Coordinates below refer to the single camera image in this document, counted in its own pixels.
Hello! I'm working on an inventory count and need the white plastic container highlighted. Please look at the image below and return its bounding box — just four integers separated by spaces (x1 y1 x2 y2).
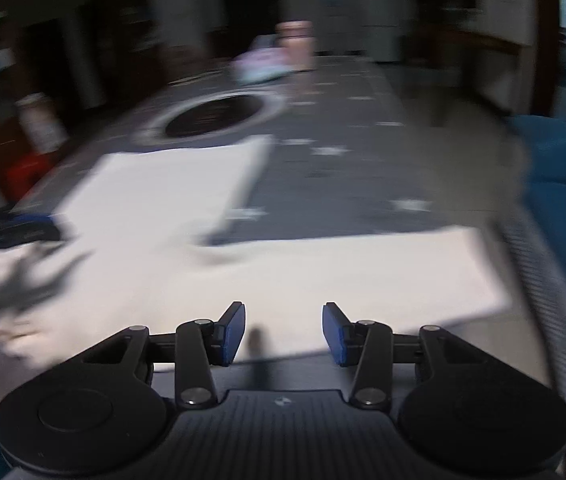
17 92 70 155

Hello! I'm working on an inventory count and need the white refrigerator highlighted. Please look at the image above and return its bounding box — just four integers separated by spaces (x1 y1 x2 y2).
313 0 404 63

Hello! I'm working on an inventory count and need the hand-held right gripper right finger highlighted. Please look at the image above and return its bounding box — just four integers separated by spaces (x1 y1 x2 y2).
322 302 484 409

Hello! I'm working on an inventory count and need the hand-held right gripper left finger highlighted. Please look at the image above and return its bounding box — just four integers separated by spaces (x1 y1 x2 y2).
78 301 247 409

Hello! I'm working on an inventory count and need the cream fleece garment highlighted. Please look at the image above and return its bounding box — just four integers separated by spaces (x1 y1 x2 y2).
0 135 511 373

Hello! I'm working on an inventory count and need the wooden side table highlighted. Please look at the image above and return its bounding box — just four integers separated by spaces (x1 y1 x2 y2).
430 27 524 128

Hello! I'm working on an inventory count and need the pink insulated bottle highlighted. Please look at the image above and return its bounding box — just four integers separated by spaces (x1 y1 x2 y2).
275 20 316 73

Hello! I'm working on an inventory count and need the grey ribbed cloth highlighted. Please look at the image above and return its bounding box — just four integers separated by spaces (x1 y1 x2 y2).
493 205 566 480

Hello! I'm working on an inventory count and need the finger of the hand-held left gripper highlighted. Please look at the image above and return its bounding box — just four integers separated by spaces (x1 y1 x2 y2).
0 211 64 252

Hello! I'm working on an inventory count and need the grey star-print tablecloth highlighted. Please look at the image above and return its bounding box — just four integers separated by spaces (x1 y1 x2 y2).
13 55 464 246

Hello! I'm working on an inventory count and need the blue cushion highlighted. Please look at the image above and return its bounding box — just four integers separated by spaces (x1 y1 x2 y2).
510 114 566 251

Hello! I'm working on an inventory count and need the red stool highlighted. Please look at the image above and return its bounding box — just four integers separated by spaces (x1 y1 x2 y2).
5 152 54 197

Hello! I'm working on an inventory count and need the pastel tissue pack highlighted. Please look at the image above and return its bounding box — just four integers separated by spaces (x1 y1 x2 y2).
233 50 291 86
250 35 286 61

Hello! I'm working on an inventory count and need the round built-in induction cooker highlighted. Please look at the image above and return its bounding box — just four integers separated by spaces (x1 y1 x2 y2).
133 89 288 147

